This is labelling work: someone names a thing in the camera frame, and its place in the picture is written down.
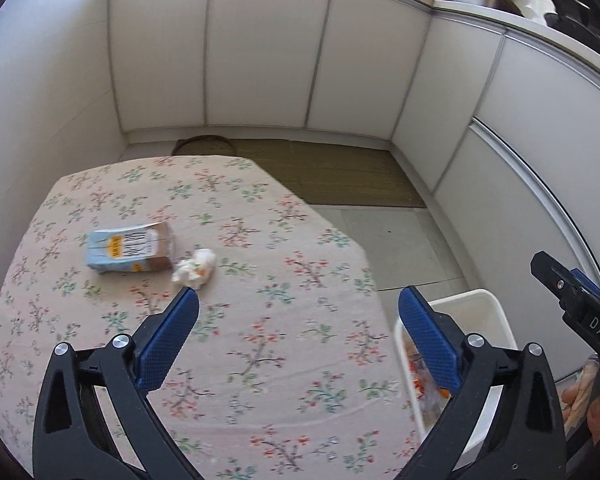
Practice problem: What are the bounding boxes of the stained tissue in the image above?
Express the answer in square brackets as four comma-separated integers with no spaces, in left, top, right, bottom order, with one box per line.
[172,248,217,288]

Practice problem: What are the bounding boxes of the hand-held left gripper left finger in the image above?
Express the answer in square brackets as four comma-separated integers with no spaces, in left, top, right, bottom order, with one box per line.
[32,287,201,480]

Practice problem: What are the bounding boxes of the floral tablecloth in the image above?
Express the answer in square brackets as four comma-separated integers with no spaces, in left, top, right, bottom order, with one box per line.
[0,156,423,480]

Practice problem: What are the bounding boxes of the brown woven floor mat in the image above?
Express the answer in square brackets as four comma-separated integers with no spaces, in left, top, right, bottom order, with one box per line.
[230,139,428,208]

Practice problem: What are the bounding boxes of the black cookware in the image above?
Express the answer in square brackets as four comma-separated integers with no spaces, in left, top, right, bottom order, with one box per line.
[530,0,600,68]

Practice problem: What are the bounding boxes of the round dark woven mat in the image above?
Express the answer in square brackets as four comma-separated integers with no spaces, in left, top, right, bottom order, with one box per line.
[171,135,238,157]

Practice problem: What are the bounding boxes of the person's right hand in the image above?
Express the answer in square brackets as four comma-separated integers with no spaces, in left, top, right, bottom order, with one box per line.
[561,362,600,448]

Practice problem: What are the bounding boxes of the white kitchen cabinets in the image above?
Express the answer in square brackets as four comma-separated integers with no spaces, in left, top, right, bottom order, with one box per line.
[107,0,600,381]

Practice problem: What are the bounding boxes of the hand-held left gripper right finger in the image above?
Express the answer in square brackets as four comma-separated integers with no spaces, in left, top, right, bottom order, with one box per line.
[397,285,567,480]

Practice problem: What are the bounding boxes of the light blue drink carton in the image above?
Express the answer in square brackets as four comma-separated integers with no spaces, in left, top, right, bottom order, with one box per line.
[86,221,176,275]

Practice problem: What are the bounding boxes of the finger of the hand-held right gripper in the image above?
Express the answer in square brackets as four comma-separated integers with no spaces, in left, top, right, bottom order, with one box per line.
[530,251,588,313]
[570,267,600,311]

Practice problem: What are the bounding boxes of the white plastic bin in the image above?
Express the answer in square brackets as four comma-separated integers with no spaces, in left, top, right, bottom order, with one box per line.
[394,290,513,480]

